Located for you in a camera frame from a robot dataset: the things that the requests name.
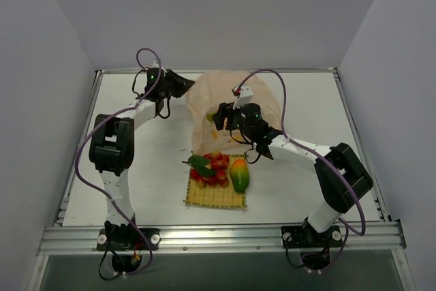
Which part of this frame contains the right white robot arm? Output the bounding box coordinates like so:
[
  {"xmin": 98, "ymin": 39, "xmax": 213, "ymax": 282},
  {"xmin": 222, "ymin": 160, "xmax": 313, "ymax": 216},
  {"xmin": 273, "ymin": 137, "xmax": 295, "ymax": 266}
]
[{"xmin": 211, "ymin": 103, "xmax": 373, "ymax": 245}]

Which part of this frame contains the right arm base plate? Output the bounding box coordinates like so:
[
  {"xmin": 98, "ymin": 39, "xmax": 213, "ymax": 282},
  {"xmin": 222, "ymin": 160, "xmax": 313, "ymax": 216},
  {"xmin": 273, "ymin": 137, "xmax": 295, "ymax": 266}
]
[{"xmin": 281, "ymin": 225, "xmax": 343, "ymax": 249}]

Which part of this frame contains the woven bamboo mat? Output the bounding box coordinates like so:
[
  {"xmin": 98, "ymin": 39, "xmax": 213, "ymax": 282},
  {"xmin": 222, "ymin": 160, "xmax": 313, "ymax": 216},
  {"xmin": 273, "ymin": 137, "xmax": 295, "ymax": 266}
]
[{"xmin": 184, "ymin": 153, "xmax": 248, "ymax": 209}]

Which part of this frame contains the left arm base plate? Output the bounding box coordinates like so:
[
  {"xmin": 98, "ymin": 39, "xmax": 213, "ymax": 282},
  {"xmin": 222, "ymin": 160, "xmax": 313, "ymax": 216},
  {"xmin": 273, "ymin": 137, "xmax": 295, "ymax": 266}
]
[{"xmin": 95, "ymin": 226, "xmax": 160, "ymax": 251}]

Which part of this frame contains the green fake pear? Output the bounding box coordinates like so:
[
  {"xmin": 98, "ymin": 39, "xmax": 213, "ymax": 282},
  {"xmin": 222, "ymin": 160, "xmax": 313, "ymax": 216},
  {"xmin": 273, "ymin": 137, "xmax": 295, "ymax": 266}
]
[{"xmin": 206, "ymin": 112, "xmax": 217, "ymax": 124}]

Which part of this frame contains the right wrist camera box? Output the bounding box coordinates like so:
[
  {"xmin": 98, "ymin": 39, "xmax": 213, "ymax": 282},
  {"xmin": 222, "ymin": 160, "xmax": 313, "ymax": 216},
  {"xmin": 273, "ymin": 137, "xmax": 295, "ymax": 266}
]
[{"xmin": 232, "ymin": 85, "xmax": 253, "ymax": 110}]

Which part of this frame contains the front aluminium rail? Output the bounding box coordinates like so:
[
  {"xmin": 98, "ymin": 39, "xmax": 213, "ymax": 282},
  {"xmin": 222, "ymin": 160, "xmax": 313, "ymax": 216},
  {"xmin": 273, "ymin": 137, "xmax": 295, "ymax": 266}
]
[{"xmin": 37, "ymin": 222, "xmax": 406, "ymax": 256}]

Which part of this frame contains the translucent orange plastic bag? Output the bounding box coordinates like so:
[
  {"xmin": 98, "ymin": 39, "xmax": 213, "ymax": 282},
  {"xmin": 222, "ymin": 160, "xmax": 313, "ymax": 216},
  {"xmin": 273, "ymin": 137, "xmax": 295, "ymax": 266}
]
[{"xmin": 186, "ymin": 70, "xmax": 281, "ymax": 155}]

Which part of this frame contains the red fake fruit bunch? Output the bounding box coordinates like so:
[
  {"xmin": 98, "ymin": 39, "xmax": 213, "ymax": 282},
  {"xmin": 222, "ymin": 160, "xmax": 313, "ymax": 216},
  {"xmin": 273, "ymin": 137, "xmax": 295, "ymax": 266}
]
[{"xmin": 183, "ymin": 151, "xmax": 230, "ymax": 188}]

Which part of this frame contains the fake mango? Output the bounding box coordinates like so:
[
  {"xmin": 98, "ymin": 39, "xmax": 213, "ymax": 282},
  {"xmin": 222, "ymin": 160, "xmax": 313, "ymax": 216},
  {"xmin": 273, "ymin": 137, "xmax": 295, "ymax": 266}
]
[{"xmin": 230, "ymin": 159, "xmax": 250, "ymax": 193}]

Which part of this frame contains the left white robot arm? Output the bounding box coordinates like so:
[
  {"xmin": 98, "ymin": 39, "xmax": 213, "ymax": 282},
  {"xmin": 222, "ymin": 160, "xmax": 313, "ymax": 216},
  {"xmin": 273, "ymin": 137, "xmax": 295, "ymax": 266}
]
[{"xmin": 89, "ymin": 68, "xmax": 195, "ymax": 249}]

